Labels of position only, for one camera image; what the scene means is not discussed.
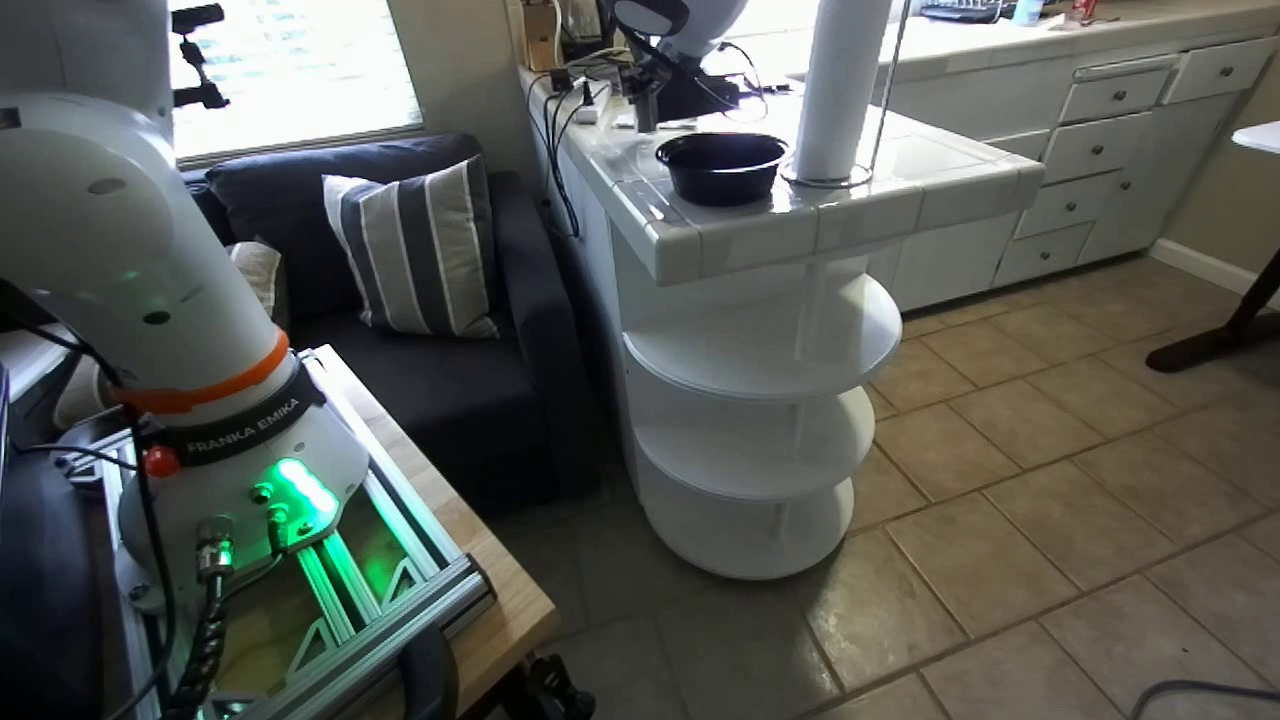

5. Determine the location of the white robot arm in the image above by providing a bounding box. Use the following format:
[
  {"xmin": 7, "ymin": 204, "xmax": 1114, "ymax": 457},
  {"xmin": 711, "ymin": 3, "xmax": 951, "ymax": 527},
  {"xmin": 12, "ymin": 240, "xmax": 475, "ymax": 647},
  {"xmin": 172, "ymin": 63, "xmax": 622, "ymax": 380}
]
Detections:
[{"xmin": 0, "ymin": 90, "xmax": 366, "ymax": 604}]

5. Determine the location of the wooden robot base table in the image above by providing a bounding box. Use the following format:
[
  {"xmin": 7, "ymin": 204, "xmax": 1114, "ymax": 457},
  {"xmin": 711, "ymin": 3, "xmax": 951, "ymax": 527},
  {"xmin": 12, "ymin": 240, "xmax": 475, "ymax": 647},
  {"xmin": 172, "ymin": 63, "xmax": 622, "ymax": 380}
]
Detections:
[{"xmin": 50, "ymin": 338, "xmax": 559, "ymax": 720}]

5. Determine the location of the black bowl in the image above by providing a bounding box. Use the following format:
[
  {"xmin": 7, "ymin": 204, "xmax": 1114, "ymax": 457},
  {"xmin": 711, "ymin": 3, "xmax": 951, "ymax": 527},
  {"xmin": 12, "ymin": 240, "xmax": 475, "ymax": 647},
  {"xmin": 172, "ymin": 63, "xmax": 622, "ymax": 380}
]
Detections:
[{"xmin": 656, "ymin": 133, "xmax": 785, "ymax": 209}]

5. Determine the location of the white tiled kitchen counter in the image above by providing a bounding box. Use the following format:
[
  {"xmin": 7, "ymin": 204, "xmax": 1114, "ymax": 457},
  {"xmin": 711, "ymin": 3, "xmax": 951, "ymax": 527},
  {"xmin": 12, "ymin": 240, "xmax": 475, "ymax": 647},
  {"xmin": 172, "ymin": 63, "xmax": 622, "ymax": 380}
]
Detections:
[{"xmin": 523, "ymin": 81, "xmax": 1041, "ymax": 581}]

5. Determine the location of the dark grey sofa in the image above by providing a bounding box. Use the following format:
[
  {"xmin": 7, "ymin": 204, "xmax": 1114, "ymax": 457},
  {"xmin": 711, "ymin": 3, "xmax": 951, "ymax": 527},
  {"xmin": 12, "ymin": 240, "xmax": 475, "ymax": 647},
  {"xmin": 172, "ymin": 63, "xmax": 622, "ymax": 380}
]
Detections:
[{"xmin": 200, "ymin": 133, "xmax": 598, "ymax": 514}]

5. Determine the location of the striped grey white pillow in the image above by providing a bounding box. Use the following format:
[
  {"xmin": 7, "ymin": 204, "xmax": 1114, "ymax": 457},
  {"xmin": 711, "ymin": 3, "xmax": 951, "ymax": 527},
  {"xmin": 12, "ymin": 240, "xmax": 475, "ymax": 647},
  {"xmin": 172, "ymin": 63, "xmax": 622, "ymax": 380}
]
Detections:
[{"xmin": 320, "ymin": 161, "xmax": 500, "ymax": 338}]

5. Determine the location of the black laptop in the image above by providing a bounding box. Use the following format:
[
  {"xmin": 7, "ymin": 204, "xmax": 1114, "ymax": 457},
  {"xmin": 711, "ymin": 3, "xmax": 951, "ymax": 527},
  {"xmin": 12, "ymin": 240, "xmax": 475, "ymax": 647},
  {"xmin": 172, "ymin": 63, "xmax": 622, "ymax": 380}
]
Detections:
[{"xmin": 610, "ymin": 0, "xmax": 749, "ymax": 133}]

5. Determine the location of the white support column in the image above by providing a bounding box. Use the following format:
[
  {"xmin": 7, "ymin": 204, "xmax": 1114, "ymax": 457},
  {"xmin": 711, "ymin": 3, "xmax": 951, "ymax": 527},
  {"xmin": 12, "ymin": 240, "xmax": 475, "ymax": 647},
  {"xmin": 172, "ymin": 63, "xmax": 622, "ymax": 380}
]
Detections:
[{"xmin": 789, "ymin": 0, "xmax": 891, "ymax": 188}]

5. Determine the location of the white drawer cabinet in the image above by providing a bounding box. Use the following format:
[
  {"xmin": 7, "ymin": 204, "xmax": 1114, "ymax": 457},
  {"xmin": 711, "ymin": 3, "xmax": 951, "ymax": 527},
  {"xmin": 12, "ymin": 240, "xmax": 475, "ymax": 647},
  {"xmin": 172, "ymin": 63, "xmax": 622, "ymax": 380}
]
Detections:
[{"xmin": 887, "ymin": 0, "xmax": 1280, "ymax": 313}]

